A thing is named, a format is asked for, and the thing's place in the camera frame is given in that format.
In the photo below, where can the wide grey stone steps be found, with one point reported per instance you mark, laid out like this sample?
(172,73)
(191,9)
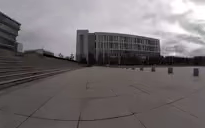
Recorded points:
(13,70)

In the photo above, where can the low flat building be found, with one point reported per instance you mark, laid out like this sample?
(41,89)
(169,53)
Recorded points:
(39,52)

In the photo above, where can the grey building with banded front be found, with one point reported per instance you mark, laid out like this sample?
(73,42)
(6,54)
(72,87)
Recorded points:
(1,31)

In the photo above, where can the grey concrete slab plaza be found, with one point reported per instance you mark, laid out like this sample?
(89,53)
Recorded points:
(123,96)

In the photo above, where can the row of grey bollards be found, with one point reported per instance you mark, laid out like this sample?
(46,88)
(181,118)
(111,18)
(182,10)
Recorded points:
(196,72)

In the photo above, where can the large pale many-windowed building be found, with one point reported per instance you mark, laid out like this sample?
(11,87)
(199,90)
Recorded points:
(123,46)

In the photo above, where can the dark row of trees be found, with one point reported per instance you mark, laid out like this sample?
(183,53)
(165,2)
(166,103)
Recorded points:
(186,60)

